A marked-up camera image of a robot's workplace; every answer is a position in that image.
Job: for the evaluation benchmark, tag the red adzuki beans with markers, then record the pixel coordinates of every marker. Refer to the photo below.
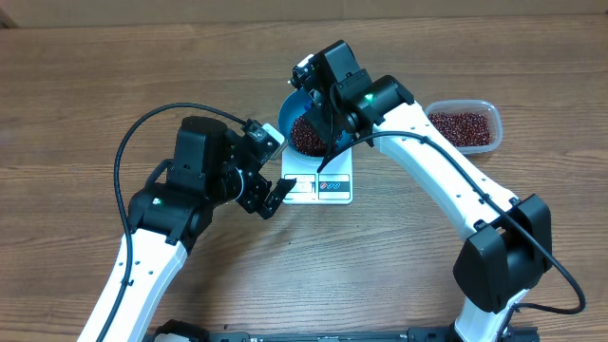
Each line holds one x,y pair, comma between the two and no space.
463,129

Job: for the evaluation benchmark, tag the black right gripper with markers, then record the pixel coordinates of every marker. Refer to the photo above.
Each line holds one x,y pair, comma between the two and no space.
323,122

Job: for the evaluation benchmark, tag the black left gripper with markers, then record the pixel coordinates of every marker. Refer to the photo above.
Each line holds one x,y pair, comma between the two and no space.
253,201

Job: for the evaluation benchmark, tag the white digital kitchen scale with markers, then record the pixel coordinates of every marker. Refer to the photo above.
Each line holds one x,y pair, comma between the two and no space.
333,185

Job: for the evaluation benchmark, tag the teal blue bowl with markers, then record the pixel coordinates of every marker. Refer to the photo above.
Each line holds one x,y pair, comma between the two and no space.
297,104

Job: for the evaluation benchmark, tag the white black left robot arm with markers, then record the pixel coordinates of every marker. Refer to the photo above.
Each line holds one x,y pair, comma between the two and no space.
212,165

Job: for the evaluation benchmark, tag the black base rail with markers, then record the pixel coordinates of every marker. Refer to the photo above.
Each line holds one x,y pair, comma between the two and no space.
175,330

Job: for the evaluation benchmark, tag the red beans in bowl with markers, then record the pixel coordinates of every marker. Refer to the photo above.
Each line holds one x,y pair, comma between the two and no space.
305,141

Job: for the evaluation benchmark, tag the clear plastic bean container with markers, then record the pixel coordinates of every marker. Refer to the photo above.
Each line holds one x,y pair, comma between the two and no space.
475,106

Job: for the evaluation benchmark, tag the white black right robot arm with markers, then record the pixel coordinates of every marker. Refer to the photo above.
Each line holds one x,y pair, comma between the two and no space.
507,241

